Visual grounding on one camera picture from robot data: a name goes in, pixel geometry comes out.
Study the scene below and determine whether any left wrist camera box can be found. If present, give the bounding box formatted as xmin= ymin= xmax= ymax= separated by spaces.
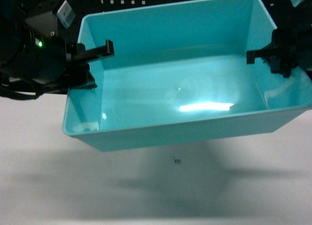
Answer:
xmin=56 ymin=0 xmax=76 ymax=29

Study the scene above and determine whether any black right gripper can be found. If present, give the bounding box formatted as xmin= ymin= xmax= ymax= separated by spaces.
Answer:
xmin=246 ymin=28 xmax=312 ymax=78

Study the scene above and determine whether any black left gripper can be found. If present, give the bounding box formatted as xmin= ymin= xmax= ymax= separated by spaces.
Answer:
xmin=14 ymin=30 xmax=115 ymax=92

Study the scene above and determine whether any turquoise plastic bin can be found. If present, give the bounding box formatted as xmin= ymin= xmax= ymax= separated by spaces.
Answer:
xmin=63 ymin=0 xmax=312 ymax=151

